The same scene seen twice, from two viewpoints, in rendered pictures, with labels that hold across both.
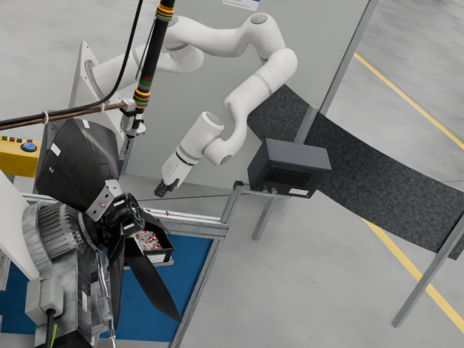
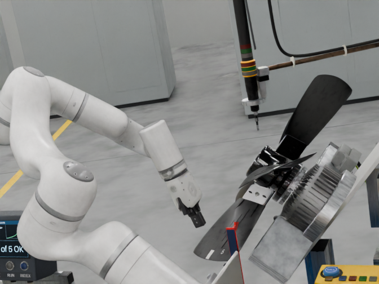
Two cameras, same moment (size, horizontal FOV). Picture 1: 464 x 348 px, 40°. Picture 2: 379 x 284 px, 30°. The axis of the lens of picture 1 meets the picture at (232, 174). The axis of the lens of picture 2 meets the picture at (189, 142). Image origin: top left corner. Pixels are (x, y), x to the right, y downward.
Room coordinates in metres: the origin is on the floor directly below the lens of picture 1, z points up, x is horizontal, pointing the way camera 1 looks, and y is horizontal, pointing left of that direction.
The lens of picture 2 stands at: (3.04, 1.64, 1.90)
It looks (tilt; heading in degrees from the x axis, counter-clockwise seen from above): 15 degrees down; 227
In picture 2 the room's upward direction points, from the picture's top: 10 degrees counter-clockwise
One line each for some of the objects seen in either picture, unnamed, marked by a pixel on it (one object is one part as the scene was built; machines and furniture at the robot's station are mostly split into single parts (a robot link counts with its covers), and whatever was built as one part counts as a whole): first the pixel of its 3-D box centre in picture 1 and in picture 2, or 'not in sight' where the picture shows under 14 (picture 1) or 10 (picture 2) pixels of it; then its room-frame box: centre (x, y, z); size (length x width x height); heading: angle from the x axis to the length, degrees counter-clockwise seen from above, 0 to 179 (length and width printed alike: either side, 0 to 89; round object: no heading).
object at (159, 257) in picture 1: (137, 242); not in sight; (1.76, 0.23, 0.85); 0.22 x 0.17 x 0.07; 129
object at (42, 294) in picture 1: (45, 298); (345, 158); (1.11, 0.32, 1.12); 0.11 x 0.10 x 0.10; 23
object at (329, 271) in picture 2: (29, 146); (331, 271); (1.75, 0.68, 1.08); 0.04 x 0.04 x 0.02
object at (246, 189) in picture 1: (262, 190); (36, 277); (2.09, -0.14, 1.04); 0.24 x 0.03 x 0.03; 113
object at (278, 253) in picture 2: not in sight; (280, 249); (1.55, 0.35, 0.98); 0.20 x 0.16 x 0.20; 113
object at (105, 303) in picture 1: (107, 309); not in sight; (1.19, 0.18, 1.08); 0.07 x 0.04 x 0.06; 34
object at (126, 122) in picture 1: (133, 114); (254, 85); (1.50, 0.31, 1.48); 0.09 x 0.07 x 0.10; 148
